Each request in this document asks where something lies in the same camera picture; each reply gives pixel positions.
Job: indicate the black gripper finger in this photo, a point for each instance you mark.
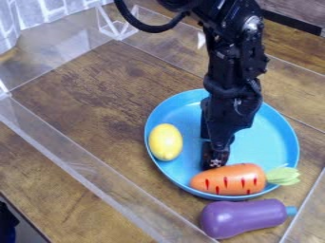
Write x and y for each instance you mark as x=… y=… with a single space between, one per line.
x=204 y=134
x=214 y=159

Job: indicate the blue plastic plate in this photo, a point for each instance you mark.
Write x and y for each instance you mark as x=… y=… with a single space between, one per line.
x=267 y=144

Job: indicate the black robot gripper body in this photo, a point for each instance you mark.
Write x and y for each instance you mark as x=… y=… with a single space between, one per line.
x=231 y=109

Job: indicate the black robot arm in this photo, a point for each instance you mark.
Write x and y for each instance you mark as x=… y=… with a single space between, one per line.
x=232 y=26

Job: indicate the clear acrylic enclosure wall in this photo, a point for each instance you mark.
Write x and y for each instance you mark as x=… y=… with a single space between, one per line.
x=76 y=167

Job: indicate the purple toy eggplant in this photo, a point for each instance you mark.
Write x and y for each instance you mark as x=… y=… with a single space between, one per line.
x=224 y=218

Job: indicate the orange toy carrot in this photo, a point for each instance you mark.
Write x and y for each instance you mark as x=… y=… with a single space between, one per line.
x=242 y=179

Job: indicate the yellow toy lemon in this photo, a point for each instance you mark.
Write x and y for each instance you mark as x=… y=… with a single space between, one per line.
x=164 y=142

